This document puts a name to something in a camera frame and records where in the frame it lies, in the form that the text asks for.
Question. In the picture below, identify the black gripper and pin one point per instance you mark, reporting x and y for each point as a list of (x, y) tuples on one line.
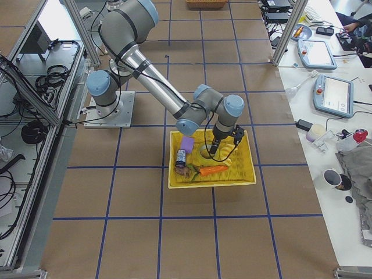
[(216, 139)]

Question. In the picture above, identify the yellow tape roll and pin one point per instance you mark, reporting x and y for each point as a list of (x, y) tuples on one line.
[(205, 153)]

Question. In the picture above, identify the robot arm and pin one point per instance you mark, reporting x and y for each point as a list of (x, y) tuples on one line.
[(123, 29)]

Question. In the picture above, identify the yellow toy banana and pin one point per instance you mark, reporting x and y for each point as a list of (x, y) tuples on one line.
[(225, 152)]

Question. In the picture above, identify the purple sponge block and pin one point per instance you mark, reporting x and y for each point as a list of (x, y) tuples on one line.
[(187, 144)]

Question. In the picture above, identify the orange toy carrot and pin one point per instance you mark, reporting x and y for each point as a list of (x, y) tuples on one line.
[(205, 171)]

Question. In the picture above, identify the yellow plastic basket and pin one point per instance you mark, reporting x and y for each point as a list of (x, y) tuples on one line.
[(241, 172)]

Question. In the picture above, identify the small drink can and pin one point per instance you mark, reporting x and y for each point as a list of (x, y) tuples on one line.
[(180, 158)]

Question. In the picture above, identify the brown toy root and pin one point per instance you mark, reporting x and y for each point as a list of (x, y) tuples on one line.
[(183, 171)]

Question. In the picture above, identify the black power adapter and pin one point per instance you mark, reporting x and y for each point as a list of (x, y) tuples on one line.
[(303, 125)]

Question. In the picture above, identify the light bulb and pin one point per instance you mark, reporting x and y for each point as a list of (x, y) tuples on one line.
[(292, 91)]

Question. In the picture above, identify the lavender cup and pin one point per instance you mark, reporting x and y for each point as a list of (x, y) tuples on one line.
[(315, 132)]

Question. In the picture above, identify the clear plastic holder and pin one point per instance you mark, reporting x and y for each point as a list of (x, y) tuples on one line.
[(322, 142)]

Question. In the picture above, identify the white mug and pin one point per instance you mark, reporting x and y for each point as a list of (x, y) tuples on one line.
[(327, 179)]

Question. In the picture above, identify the lower teach pendant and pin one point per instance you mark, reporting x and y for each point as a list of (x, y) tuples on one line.
[(334, 96)]

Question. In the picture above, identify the teach pendant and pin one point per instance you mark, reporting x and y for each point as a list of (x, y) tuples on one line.
[(334, 96), (316, 55)]

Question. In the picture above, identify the upper teach pendant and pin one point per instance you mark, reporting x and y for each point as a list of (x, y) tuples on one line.
[(316, 55)]

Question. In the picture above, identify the blue bowl with bottle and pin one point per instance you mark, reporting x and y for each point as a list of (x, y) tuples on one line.
[(301, 32)]

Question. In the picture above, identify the brown wicker basket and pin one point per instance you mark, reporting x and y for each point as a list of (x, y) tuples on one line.
[(206, 4)]

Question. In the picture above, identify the grey cloth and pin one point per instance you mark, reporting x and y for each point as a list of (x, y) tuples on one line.
[(356, 165)]

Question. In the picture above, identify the red round toy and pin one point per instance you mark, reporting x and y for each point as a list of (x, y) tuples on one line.
[(360, 135)]

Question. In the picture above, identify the black round lid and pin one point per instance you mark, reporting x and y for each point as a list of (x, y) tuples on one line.
[(349, 199)]

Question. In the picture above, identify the black smartphone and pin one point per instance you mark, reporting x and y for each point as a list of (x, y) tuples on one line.
[(327, 31)]

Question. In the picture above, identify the black computer monitor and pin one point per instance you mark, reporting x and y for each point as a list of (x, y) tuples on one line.
[(38, 43)]

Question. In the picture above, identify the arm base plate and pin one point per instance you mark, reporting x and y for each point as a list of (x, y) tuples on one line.
[(116, 115)]

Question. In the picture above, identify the aluminium frame post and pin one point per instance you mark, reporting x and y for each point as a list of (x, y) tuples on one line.
[(296, 14)]

